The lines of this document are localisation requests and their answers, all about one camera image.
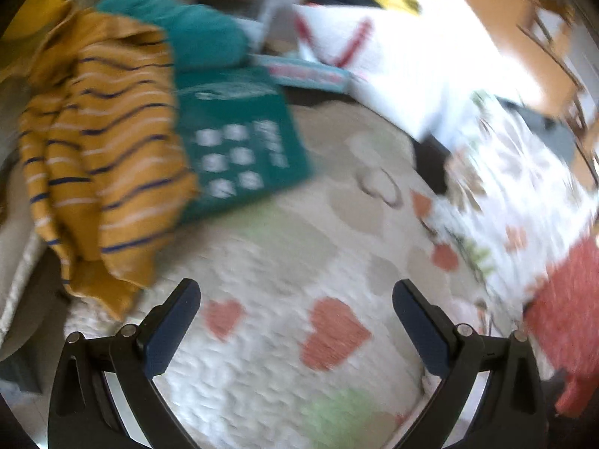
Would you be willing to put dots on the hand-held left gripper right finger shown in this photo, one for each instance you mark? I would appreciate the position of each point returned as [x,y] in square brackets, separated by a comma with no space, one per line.
[423,332]

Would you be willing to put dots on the floral white pillow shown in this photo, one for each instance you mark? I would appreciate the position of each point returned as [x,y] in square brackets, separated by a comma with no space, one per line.
[519,196]

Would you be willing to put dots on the wooden chair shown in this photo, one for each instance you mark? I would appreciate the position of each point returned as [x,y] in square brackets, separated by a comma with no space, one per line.
[529,23]

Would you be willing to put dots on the pink and teal flat box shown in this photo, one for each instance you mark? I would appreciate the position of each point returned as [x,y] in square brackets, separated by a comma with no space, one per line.
[304,72]

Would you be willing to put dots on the grey flat board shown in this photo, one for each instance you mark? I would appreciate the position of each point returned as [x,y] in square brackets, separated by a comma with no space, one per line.
[543,124]

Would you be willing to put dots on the teal cloth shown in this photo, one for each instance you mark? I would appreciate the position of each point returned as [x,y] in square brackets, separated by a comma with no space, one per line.
[196,28]

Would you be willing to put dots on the green package with white icons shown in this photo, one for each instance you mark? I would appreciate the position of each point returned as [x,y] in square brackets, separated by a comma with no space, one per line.
[238,145]

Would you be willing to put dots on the heart patterned quilt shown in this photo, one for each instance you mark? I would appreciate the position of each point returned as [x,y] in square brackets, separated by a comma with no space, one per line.
[290,262]

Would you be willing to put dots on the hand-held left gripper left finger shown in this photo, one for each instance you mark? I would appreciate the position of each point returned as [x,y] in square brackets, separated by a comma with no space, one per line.
[164,336]

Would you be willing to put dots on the red floral cloth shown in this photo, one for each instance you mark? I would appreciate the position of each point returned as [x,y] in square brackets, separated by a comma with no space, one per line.
[568,308]

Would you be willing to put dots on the mustard striped garment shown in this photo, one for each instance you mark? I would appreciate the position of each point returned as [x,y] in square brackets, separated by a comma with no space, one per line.
[107,149]

